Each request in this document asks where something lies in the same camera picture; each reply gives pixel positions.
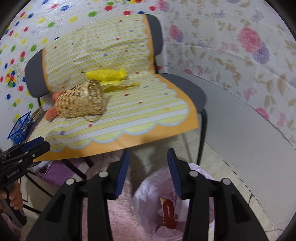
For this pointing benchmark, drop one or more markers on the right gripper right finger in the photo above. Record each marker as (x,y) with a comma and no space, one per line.
(233,218)

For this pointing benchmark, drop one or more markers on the woven bamboo basket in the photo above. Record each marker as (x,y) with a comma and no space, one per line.
(86,99)

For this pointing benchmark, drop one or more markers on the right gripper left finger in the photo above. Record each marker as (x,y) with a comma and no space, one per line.
(61,219)

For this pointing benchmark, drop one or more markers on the yellow foam fruit net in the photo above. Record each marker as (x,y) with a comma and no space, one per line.
(106,74)

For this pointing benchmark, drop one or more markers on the blue plastic basket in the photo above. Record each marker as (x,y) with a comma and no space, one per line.
(20,130)

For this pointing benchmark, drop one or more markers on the pink bag trash bin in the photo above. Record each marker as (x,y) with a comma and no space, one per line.
(158,208)

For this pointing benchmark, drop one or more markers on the red snack wrapper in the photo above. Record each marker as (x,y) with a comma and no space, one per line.
(168,212)

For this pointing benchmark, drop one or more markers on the floral pattern plastic sheet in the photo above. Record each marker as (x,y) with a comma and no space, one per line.
(242,46)

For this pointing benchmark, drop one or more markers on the person left hand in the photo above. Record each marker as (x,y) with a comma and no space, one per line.
(15,197)

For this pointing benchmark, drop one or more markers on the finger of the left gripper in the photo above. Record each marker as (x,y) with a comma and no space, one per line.
(29,150)

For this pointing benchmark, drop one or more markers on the pink fluffy rug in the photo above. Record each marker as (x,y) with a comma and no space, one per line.
(123,220)

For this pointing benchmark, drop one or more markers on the purple plastic basket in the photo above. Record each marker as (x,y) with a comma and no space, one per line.
(54,173)

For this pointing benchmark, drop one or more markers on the balloon pattern plastic sheet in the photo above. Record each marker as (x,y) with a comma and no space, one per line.
(40,23)

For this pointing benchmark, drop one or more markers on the yellow striped plastic cover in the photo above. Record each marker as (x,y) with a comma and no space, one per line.
(115,69)

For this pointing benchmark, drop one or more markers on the stack of books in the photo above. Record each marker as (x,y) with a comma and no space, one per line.
(38,115)

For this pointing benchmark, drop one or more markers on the yellow clear snack wrapper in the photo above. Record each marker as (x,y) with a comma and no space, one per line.
(118,84)

